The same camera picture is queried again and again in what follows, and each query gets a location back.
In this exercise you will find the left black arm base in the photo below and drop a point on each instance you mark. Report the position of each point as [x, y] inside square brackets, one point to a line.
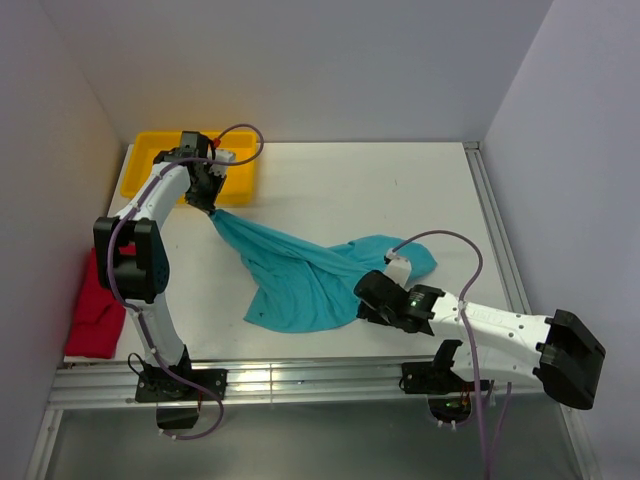
[179, 393]

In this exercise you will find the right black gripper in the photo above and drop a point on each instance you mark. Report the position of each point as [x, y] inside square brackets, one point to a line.
[365, 310]

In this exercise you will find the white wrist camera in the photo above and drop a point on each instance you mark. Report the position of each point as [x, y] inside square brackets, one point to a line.
[221, 158]
[397, 268]

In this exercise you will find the teal t shirt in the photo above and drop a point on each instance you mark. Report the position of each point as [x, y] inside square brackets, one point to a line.
[302, 287]

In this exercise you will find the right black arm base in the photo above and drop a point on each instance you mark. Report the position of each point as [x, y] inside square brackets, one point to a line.
[449, 395]

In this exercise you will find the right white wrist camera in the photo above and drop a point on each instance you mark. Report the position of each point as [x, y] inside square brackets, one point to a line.
[397, 268]

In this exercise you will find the yellow plastic tray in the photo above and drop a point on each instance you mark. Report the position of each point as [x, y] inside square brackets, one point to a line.
[238, 188]

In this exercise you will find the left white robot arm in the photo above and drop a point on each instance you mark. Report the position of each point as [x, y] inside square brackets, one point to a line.
[132, 260]

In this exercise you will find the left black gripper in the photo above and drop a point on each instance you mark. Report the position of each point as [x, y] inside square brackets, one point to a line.
[207, 204]

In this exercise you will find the red t shirt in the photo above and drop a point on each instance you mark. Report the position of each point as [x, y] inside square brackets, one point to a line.
[98, 319]

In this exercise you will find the front aluminium rail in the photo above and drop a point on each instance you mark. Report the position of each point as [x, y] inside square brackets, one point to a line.
[323, 419]

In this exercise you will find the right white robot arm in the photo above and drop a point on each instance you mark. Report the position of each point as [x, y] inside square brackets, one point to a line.
[480, 345]

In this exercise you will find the aluminium rail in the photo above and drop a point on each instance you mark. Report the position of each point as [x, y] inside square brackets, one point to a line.
[500, 240]
[323, 419]

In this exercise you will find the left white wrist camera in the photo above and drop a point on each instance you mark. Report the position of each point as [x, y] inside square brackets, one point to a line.
[221, 158]

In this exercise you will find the right side aluminium rail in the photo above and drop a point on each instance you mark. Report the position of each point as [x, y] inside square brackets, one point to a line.
[500, 240]

